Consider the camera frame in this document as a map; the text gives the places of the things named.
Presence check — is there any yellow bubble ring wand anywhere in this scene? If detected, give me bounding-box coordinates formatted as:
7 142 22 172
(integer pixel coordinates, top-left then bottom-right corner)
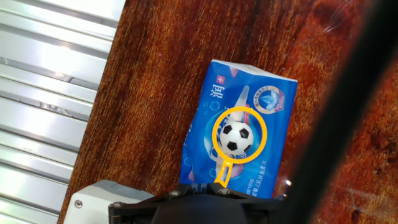
211 106 268 189

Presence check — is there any wood grain table mat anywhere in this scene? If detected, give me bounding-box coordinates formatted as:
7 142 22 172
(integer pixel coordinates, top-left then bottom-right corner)
57 0 398 224

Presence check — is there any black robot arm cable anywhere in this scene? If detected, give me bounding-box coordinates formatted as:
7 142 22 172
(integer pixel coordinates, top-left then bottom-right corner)
270 0 398 224

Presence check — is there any blue tissue pack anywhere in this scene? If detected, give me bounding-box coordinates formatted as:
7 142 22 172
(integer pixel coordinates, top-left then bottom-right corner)
179 58 299 200

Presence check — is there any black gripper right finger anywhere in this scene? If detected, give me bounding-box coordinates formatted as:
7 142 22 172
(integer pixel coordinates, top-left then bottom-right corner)
198 183 289 224

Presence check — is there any small soccer ball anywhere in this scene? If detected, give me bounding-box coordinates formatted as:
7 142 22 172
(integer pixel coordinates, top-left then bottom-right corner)
219 120 254 156

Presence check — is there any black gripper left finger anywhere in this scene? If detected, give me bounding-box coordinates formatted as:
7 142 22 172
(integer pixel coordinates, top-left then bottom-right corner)
108 183 198 224

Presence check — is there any white box with green button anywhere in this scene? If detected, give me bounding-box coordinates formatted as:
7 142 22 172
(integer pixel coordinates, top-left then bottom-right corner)
63 179 155 224

